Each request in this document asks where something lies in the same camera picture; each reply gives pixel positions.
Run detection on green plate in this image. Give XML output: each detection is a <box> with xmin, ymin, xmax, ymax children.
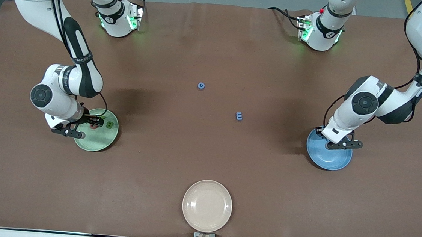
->
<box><xmin>72</xmin><ymin>107</ymin><xmax>121</xmax><ymax>154</ymax></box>

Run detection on blue plate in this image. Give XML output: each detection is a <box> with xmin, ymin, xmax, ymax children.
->
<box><xmin>304</xmin><ymin>127</ymin><xmax>355</xmax><ymax>172</ymax></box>

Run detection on grey base connector box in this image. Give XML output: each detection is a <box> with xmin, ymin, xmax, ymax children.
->
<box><xmin>295</xmin><ymin>15</ymin><xmax>314</xmax><ymax>43</ymax></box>
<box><xmin>127</xmin><ymin>4</ymin><xmax>145</xmax><ymax>31</ymax></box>

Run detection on brown table mat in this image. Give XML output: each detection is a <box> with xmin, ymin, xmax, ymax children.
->
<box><xmin>0</xmin><ymin>0</ymin><xmax>422</xmax><ymax>237</ymax></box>

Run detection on beige plate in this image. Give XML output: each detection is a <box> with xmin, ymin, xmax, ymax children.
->
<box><xmin>181</xmin><ymin>178</ymin><xmax>235</xmax><ymax>234</ymax></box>

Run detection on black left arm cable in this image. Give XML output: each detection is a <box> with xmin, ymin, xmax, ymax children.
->
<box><xmin>323</xmin><ymin>0</ymin><xmax>422</xmax><ymax>136</ymax></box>

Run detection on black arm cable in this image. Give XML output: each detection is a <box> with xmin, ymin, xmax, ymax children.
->
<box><xmin>323</xmin><ymin>0</ymin><xmax>422</xmax><ymax>136</ymax></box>
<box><xmin>35</xmin><ymin>0</ymin><xmax>117</xmax><ymax>118</ymax></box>

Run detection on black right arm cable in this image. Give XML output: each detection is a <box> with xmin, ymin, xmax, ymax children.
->
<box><xmin>35</xmin><ymin>0</ymin><xmax>117</xmax><ymax>118</ymax></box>

